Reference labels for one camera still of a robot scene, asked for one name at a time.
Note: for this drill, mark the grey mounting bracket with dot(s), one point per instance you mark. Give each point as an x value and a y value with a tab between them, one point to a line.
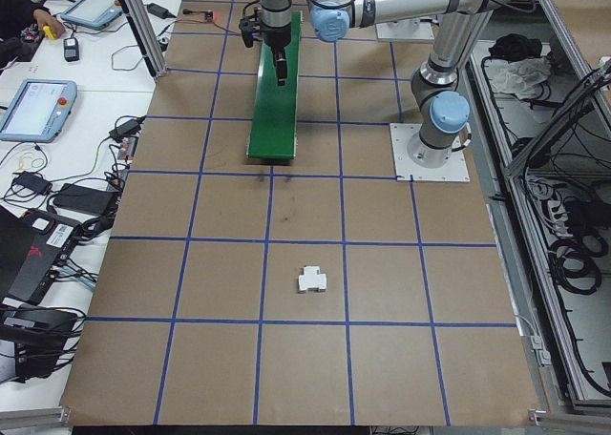
541	354

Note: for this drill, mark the small motor controller board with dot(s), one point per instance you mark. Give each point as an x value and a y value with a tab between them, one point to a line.
210	15

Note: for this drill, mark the black sleeved forearm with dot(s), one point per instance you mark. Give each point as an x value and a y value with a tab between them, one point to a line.
19	3

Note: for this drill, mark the white circuit breaker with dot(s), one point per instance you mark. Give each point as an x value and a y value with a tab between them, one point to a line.
312	282

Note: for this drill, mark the large black power brick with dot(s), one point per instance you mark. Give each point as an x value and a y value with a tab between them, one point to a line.
83	199

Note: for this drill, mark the person's bare hand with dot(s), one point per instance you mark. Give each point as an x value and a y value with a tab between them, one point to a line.
47	22

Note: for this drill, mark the brown circuit board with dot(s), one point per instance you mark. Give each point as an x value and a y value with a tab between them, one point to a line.
128	149

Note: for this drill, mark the black electronics box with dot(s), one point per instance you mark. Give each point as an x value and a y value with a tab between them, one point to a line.
33	330

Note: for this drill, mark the black power adapter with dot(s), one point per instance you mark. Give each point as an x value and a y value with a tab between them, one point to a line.
31	182
125	129
157	9

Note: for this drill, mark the aluminium frame post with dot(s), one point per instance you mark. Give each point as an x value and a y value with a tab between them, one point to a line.
145	29

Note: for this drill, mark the blue teach pendant tablet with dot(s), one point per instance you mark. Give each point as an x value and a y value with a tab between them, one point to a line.
38	110
90	6

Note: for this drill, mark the black red electronic gadget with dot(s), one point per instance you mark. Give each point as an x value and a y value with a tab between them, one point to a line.
29	34

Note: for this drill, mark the metal V-shaped frame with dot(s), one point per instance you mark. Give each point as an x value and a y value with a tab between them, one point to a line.
511	244

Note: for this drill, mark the white crumpled cloth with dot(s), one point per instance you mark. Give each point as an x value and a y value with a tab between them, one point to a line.
520	75

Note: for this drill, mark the yellow marker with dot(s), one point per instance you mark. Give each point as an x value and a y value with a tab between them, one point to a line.
49	32

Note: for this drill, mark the black handheld device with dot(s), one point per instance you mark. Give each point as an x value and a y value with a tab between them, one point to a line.
71	48

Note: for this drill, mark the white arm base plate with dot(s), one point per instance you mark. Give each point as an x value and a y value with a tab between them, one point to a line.
401	163
406	33

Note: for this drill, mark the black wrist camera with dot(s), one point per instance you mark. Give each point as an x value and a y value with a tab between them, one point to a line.
248	31

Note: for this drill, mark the black crumpled cloth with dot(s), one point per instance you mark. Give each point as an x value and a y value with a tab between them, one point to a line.
515	46

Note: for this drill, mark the green conveyor belt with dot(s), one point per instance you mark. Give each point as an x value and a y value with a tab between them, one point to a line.
274	120

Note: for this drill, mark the white power strip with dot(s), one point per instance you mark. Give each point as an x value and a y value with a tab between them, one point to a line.
554	211

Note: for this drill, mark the black computer red logo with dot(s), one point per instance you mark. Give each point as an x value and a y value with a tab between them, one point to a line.
28	263

